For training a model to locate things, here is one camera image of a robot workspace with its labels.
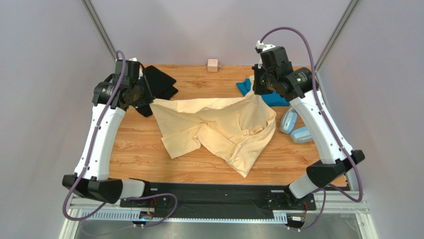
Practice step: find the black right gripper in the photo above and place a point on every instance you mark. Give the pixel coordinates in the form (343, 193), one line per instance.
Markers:
(258, 83)

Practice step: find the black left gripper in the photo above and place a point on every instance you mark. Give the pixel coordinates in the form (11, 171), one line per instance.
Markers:
(148, 99)

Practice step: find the blue t shirt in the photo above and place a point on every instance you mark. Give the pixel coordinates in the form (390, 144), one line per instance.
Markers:
(272, 100)

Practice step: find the beige t shirt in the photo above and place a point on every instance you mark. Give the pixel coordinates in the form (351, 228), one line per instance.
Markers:
(236, 130)

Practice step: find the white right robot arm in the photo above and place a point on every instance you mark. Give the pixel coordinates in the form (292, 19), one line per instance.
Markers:
(336, 156)

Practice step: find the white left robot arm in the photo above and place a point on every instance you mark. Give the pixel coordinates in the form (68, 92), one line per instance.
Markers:
(91, 176)

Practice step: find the black t shirt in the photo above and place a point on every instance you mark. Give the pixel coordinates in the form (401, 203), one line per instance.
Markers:
(160, 84)

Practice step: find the black base mat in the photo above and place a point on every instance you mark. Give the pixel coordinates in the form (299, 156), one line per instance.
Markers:
(219, 201)

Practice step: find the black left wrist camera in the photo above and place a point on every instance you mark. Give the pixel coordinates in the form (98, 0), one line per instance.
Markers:
(131, 72)

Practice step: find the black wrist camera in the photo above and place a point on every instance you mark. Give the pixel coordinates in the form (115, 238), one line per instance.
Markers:
(276, 58)
(131, 72)

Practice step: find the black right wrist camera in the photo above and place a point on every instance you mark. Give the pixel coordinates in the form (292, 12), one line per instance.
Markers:
(276, 58)

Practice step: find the right aluminium corner post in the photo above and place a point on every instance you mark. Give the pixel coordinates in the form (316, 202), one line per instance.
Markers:
(338, 30)

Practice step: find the aluminium corner post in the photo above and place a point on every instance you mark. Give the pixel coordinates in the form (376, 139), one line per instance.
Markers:
(97, 22)
(338, 30)

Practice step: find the left aluminium corner post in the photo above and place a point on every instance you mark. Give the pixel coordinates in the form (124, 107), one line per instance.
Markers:
(97, 22)

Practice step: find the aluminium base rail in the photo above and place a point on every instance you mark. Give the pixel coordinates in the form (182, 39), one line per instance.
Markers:
(328, 202)

